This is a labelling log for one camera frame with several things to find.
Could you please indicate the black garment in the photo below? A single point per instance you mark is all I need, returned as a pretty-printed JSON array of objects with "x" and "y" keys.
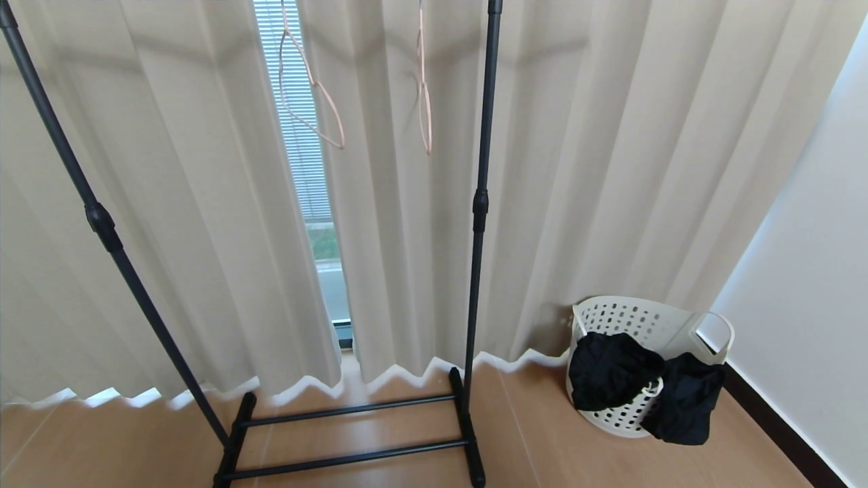
[{"x": 685, "y": 400}]

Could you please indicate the black clothes rack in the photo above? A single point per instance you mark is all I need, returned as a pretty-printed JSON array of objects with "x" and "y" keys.
[{"x": 480, "y": 203}]

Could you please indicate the beige curtain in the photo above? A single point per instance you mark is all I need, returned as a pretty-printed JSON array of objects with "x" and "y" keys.
[
  {"x": 169, "y": 203},
  {"x": 597, "y": 169}
]

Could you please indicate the white laundry basket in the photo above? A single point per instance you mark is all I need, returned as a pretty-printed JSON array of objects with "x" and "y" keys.
[{"x": 637, "y": 318}]

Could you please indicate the pink clothes hanger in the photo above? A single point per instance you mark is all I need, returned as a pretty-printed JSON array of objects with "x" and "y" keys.
[
  {"x": 423, "y": 102},
  {"x": 325, "y": 102}
]

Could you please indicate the window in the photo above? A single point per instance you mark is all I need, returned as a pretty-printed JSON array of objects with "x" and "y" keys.
[{"x": 298, "y": 135}]

